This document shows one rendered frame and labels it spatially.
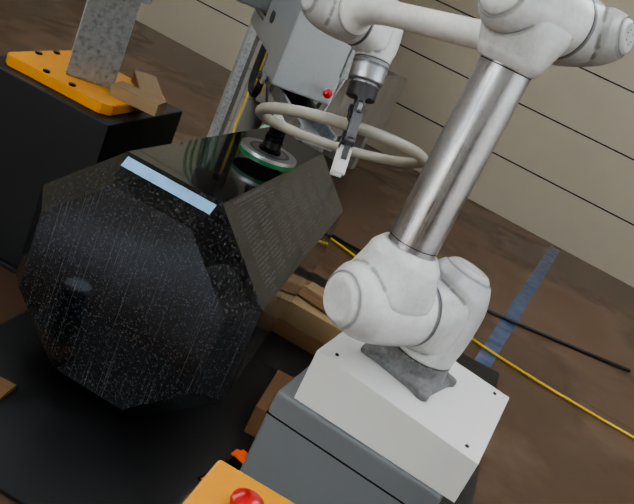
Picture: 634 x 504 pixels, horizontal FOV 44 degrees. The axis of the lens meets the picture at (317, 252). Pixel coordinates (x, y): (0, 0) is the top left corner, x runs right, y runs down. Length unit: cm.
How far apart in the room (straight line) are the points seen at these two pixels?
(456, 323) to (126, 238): 117
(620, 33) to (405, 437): 86
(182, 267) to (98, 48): 119
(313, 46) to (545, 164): 498
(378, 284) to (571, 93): 602
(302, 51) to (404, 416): 143
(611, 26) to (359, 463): 96
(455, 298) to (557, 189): 587
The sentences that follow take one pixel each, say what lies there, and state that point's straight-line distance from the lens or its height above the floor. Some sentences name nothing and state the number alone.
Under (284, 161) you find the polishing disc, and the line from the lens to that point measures 278.
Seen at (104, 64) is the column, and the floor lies 87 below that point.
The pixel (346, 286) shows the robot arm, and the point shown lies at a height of 112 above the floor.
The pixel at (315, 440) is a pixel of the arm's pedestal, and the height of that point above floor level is 75.
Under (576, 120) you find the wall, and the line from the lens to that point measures 737.
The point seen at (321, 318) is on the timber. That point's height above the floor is 19.
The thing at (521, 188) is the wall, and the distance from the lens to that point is 748.
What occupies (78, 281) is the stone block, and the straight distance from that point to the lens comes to 257.
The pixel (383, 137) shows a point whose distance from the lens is 193.
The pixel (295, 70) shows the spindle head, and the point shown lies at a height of 122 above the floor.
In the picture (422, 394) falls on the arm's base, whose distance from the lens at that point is 166.
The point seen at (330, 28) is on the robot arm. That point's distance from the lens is 182.
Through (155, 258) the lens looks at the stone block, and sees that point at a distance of 239.
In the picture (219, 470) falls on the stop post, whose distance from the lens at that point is 95.
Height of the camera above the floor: 167
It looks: 21 degrees down
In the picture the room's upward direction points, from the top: 25 degrees clockwise
